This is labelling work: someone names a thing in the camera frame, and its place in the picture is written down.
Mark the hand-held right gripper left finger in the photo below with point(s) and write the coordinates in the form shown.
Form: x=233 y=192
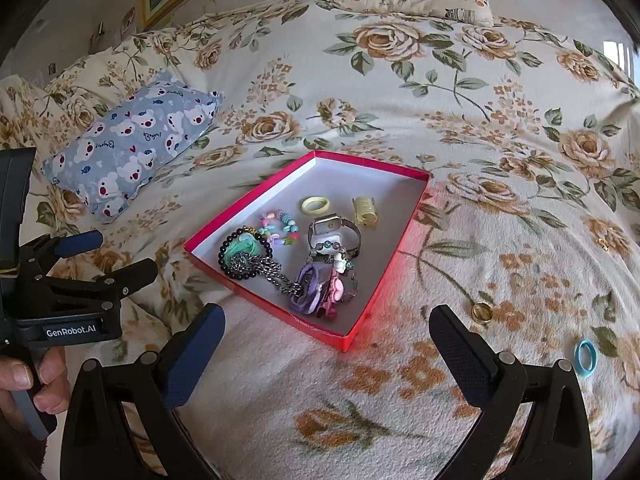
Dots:
x=195 y=355

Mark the silver wristwatch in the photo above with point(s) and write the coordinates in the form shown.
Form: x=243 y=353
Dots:
x=327 y=227

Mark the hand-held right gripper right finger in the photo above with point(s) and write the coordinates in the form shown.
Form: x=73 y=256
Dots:
x=460 y=355

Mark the pink cardboard box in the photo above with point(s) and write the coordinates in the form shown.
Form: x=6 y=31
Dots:
x=360 y=185

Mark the floral blanket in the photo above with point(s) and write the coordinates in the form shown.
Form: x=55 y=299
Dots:
x=400 y=110

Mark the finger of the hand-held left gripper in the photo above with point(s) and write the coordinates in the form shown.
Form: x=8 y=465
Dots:
x=80 y=242
x=130 y=272

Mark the teal scrunchie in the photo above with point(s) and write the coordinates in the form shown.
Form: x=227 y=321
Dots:
x=245 y=252

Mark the person's left hand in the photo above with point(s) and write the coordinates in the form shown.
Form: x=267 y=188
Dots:
x=52 y=380

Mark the pink hair clip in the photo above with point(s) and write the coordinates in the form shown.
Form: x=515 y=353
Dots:
x=334 y=290

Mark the blue bear print pillow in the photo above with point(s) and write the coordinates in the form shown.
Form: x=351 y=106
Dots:
x=130 y=135

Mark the small gold earring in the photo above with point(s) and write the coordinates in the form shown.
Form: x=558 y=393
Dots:
x=603 y=244

